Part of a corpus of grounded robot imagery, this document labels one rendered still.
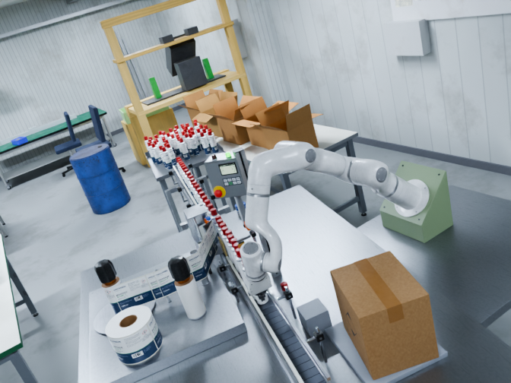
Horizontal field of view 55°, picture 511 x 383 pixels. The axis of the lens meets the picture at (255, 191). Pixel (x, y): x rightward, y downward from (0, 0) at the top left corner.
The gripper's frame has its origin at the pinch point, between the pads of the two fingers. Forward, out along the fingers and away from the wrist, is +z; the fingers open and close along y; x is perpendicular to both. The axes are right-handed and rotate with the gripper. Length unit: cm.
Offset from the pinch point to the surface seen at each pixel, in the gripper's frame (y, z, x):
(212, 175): -1, -32, -48
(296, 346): -2.2, -4.4, 30.7
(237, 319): 13.0, 6.1, 1.9
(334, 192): -140, 173, -201
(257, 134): -76, 83, -217
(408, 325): -34, -28, 53
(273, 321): 0.4, 2.2, 12.5
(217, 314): 20.0, 9.4, -7.2
